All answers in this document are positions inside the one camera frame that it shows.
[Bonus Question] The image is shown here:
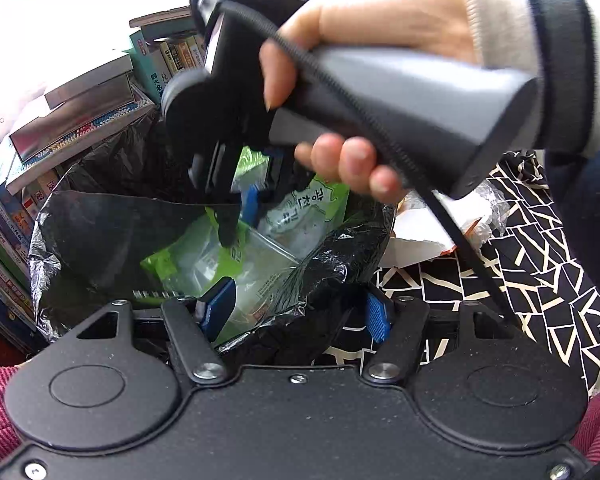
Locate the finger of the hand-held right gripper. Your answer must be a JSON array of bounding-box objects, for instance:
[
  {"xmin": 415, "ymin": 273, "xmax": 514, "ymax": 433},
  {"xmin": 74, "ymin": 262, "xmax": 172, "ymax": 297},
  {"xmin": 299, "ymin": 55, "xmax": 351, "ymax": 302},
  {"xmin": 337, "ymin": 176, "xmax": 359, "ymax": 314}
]
[
  {"xmin": 192, "ymin": 142, "xmax": 261, "ymax": 250},
  {"xmin": 262, "ymin": 146, "xmax": 306, "ymax": 195}
]

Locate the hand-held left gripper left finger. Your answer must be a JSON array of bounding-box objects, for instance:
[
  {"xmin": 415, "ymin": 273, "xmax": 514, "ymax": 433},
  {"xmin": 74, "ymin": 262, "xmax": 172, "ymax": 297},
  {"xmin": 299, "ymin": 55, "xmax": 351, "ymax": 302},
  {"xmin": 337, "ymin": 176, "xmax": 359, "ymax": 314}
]
[{"xmin": 75, "ymin": 277, "xmax": 238, "ymax": 386}]

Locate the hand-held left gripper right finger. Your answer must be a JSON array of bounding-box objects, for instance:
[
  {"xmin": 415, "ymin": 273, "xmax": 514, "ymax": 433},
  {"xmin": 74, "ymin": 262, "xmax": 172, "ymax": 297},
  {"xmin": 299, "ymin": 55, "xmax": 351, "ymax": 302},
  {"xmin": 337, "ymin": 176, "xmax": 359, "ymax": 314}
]
[{"xmin": 362, "ymin": 285, "xmax": 529, "ymax": 387}]

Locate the green plastic packet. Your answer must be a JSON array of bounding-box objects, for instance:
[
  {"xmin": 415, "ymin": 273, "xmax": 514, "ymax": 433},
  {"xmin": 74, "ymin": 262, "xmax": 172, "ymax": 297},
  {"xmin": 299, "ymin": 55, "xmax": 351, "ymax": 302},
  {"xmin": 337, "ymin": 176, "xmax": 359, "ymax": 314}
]
[{"xmin": 140, "ymin": 145, "xmax": 352, "ymax": 347}]

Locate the white paper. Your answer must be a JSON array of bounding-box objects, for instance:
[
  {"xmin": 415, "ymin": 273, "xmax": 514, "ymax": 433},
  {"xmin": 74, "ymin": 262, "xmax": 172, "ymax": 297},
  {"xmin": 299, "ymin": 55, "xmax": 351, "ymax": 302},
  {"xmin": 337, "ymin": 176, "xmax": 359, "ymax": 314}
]
[{"xmin": 380, "ymin": 195, "xmax": 463, "ymax": 270}]

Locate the black trash bag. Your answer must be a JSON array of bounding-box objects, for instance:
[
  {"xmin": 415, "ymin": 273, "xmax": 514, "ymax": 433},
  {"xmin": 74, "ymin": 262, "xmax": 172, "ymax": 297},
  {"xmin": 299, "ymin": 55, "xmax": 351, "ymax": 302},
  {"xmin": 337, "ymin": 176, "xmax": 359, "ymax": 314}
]
[{"xmin": 27, "ymin": 130, "xmax": 396, "ymax": 356}]

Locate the clear plastic bag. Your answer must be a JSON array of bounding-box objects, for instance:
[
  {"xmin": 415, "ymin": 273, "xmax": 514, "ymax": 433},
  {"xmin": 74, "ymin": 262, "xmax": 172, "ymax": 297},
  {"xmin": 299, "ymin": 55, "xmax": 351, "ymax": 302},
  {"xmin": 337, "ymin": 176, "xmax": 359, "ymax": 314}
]
[{"xmin": 457, "ymin": 180, "xmax": 508, "ymax": 243}]

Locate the person's right forearm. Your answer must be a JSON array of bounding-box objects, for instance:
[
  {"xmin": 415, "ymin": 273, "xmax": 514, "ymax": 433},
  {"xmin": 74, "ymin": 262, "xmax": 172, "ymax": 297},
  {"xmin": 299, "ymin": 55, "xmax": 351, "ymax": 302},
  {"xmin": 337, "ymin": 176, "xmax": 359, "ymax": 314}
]
[{"xmin": 462, "ymin": 0, "xmax": 600, "ymax": 291}]

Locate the person's right hand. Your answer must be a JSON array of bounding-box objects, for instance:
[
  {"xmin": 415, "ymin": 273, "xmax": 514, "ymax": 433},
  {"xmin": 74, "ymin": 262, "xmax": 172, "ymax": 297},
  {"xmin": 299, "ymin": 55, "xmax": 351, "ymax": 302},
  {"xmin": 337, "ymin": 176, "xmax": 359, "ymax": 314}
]
[{"xmin": 259, "ymin": 0, "xmax": 483, "ymax": 206}]

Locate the row of upright books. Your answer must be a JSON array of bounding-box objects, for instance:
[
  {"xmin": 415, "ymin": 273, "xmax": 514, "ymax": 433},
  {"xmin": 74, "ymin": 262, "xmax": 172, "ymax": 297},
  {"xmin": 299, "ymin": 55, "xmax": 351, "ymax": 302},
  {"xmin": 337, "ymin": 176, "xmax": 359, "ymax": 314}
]
[{"xmin": 127, "ymin": 30, "xmax": 212, "ymax": 106}]

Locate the black beige patterned cloth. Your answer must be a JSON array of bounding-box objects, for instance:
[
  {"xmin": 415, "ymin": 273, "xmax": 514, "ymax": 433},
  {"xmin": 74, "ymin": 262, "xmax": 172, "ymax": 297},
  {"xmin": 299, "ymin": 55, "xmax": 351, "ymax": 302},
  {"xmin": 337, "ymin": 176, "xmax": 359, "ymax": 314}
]
[{"xmin": 325, "ymin": 150, "xmax": 600, "ymax": 401}]

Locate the stack of flat dark books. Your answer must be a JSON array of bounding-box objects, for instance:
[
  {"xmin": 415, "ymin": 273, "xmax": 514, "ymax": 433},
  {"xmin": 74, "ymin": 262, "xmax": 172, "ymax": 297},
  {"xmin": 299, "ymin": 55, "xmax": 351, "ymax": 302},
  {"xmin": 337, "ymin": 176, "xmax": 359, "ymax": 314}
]
[{"xmin": 5, "ymin": 52, "xmax": 156, "ymax": 196}]

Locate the black flat notebook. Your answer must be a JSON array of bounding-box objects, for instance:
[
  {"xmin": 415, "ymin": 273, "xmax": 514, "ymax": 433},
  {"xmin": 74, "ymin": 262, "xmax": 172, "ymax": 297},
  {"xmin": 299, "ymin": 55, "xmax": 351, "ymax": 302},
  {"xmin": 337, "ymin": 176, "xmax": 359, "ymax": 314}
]
[{"xmin": 129, "ymin": 5, "xmax": 196, "ymax": 31}]

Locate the stack of colourful thin books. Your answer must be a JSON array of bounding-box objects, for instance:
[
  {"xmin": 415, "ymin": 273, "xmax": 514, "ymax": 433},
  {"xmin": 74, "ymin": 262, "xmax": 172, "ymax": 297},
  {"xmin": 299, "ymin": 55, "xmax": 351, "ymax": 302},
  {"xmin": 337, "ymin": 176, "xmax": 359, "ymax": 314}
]
[{"xmin": 0, "ymin": 145, "xmax": 63, "ymax": 356}]

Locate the black braided cable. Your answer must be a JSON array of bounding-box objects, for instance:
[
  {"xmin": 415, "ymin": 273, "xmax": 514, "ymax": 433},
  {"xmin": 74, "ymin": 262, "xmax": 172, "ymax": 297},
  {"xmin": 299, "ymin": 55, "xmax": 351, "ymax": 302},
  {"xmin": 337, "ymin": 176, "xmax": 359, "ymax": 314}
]
[{"xmin": 220, "ymin": 0, "xmax": 518, "ymax": 333}]

